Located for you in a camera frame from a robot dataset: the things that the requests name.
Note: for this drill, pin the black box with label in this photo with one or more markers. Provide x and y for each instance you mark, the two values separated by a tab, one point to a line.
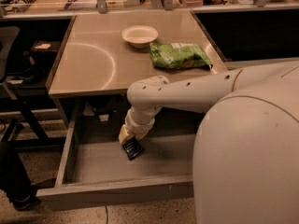
45	49

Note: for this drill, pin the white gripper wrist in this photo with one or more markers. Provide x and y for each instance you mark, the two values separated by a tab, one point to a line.
139	129

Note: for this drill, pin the black office chair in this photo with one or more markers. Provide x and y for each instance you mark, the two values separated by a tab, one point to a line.
7	38

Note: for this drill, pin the dark object lower left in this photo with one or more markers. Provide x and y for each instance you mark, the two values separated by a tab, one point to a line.
14	181

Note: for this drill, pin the dark blue rxbar wrapper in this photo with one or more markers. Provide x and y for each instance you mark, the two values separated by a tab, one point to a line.
132	148

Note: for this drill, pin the green chip bag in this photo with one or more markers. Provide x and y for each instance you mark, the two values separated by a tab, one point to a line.
178	56

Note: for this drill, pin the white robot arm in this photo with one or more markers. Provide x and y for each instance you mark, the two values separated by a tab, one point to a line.
245	165

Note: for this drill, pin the grey open drawer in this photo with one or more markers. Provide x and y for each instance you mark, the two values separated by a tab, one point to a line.
95	170

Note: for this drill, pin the grey counter cabinet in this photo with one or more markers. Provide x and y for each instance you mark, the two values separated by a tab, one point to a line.
96	60

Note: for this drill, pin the white paper bowl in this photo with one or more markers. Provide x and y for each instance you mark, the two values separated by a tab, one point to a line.
139	36

